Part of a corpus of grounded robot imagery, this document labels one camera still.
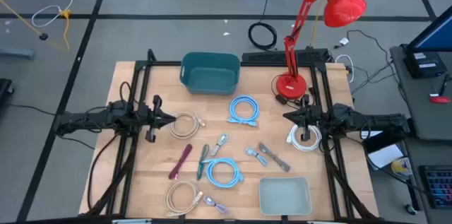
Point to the black perforated panel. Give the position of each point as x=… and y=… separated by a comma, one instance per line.
x=268, y=57

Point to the black round floor plug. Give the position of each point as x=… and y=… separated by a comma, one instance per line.
x=43, y=36

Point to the black caster wheel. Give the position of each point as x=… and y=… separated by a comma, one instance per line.
x=410, y=209

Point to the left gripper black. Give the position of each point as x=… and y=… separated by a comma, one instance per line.
x=150, y=118

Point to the white plug charger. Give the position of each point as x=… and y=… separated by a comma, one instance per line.
x=344, y=41

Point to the teal plastic bin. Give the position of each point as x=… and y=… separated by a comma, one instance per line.
x=210, y=81

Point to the red oval desk object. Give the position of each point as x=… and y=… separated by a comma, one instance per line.
x=439, y=100

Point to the white paper sheet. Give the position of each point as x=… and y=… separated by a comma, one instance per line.
x=386, y=156
x=370, y=134

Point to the red desk lamp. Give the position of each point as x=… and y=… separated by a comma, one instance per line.
x=291, y=84

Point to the black computer monitor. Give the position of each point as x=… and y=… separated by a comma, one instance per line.
x=436, y=35

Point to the silver metal bracket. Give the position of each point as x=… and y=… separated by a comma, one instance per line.
x=130, y=221

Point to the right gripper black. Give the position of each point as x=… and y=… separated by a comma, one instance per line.
x=316, y=118

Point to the black pen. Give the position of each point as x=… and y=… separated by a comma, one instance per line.
x=444, y=85

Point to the black aluminium table frame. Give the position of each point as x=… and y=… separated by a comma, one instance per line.
x=166, y=63

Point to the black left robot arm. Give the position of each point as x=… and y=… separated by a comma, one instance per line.
x=92, y=118

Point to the grey furniture foot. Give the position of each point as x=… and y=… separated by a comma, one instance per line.
x=16, y=53

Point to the dark grey desk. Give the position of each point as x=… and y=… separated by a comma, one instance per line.
x=423, y=118
x=431, y=153

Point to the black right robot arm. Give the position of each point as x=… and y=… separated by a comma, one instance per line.
x=370, y=121

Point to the yellow blue tape roll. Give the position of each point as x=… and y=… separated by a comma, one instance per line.
x=400, y=167

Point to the grey plastic tray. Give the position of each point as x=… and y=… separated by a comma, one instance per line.
x=285, y=197

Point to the black small computer box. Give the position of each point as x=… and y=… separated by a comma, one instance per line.
x=423, y=66

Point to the black keyboard coloured keys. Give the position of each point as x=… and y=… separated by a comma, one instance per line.
x=439, y=185

